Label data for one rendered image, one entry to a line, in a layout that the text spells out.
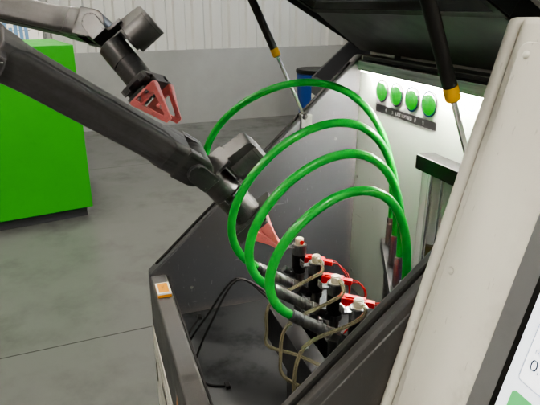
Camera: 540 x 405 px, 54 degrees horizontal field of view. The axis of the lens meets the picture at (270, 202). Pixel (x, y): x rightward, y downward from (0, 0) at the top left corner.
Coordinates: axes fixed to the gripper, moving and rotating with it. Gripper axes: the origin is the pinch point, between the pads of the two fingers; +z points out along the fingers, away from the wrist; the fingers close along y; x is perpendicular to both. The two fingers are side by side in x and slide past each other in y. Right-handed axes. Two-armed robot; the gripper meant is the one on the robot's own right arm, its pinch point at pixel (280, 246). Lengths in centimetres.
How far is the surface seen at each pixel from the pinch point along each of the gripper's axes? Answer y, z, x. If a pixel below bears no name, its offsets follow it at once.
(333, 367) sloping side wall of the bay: 0.3, 4.1, -34.0
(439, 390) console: 9.9, 9.3, -42.8
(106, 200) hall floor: -148, 10, 350
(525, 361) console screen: 19, 4, -52
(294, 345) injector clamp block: -8.9, 12.5, -10.2
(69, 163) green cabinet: -130, -33, 308
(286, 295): -1.3, -0.3, -17.9
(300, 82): 23.0, -19.7, 6.7
